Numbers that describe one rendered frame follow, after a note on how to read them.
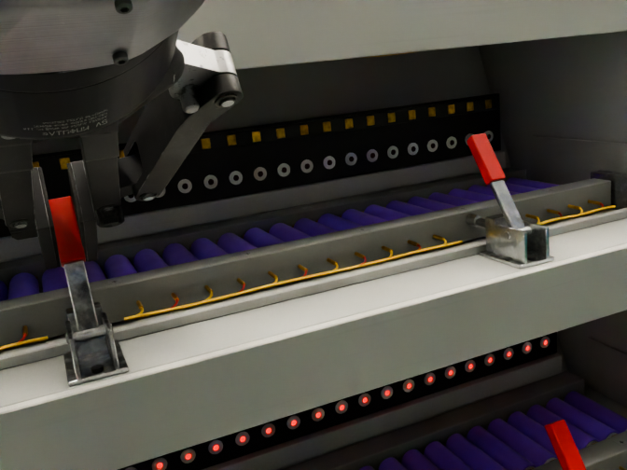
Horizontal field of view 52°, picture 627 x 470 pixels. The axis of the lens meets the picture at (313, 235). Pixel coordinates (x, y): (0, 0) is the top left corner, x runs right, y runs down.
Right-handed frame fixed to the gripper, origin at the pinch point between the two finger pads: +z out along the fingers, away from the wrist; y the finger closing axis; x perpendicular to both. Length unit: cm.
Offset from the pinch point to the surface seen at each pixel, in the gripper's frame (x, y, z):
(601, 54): 7.2, 42.7, 2.9
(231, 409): -11.4, 6.0, 0.9
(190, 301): -4.5, 6.2, 5.8
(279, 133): 8.3, 17.4, 12.1
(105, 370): -7.9, 0.4, 0.2
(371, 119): 8.3, 25.8, 12.0
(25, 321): -3.6, -2.9, 5.3
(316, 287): -5.8, 13.4, 3.5
